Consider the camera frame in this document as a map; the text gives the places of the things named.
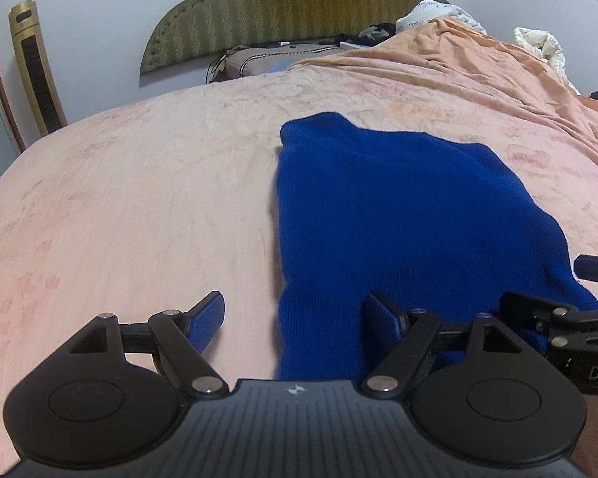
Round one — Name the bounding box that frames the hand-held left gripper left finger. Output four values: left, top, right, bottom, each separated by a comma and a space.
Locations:
69, 291, 230, 399

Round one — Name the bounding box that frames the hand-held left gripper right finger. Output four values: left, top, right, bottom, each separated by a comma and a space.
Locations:
360, 290, 529, 400

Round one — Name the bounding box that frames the blue knit sweater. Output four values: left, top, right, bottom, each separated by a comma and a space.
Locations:
274, 113, 598, 384

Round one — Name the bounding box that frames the peach bed sheet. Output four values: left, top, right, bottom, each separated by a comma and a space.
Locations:
0, 67, 598, 476

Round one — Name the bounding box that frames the white crumpled quilt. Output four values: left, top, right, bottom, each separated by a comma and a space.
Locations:
513, 26, 581, 94

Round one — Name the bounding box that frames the orange blanket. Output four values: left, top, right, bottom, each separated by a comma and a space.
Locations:
291, 15, 598, 180

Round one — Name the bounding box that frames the brown patterned pillow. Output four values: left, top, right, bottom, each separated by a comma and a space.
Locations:
207, 42, 342, 83

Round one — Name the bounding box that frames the black clothing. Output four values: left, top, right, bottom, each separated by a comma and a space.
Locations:
335, 22, 398, 47

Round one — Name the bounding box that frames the gold tower fan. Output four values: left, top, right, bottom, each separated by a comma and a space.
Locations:
7, 0, 69, 136

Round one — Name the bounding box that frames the green padded headboard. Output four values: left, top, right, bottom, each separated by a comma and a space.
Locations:
140, 0, 449, 76

